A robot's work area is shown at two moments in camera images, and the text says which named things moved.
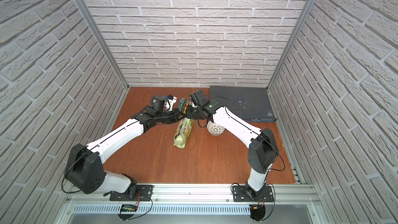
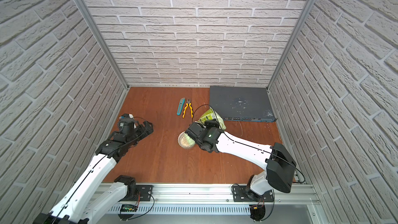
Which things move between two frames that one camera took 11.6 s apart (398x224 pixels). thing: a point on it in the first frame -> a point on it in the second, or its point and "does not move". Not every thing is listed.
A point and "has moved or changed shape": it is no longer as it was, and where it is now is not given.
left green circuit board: x=128 y=208 does not move
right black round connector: x=257 y=212 does not move
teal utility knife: x=181 y=104 does not move
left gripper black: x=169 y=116 -> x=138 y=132
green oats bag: x=183 y=131 has moved or changed shape
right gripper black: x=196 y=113 -> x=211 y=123
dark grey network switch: x=252 y=103 does not move
